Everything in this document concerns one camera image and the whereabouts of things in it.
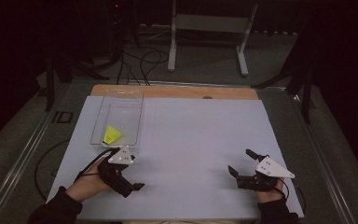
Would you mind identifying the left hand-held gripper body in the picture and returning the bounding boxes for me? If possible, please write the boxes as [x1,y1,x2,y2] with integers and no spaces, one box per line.
[97,146,136,199]

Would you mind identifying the clear plastic container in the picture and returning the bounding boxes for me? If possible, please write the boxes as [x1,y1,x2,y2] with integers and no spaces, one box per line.
[89,89,145,156]

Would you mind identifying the looped black floor cable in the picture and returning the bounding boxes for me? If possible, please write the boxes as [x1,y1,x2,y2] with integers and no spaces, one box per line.
[34,138,71,202]

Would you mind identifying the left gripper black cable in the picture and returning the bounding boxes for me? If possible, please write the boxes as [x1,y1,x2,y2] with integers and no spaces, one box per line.
[74,147,114,183]

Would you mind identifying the yellow shuttlecock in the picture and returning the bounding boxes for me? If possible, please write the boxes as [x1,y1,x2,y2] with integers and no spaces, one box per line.
[101,124,123,147]

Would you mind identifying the black stand legs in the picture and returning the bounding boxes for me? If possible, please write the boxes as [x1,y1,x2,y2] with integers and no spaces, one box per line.
[44,51,110,113]
[251,27,317,124]

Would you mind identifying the black floor cables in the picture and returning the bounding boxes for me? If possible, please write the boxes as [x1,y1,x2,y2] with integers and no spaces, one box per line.
[116,49,171,87]

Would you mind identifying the metal floor rail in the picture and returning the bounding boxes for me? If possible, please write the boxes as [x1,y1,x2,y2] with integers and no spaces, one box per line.
[0,83,73,224]
[290,92,358,224]

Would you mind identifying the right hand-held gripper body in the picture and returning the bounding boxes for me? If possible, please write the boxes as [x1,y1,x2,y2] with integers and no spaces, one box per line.
[235,156,296,192]

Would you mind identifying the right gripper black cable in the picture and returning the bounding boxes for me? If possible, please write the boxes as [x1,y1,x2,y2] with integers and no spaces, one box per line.
[278,177,308,216]

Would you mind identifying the white metal stand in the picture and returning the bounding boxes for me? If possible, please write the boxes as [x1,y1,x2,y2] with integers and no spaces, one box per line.
[166,0,259,77]

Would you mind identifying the person's left hand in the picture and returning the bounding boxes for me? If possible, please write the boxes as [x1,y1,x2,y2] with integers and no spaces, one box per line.
[65,163,112,203]

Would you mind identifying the person's right hand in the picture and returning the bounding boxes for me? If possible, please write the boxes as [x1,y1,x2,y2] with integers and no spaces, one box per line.
[255,177,286,203]

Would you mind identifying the white board mat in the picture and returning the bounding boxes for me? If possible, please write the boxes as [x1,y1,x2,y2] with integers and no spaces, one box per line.
[46,95,305,221]

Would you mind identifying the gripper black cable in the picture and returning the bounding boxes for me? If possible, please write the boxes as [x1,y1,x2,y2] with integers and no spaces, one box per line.
[278,177,308,216]
[74,147,114,183]

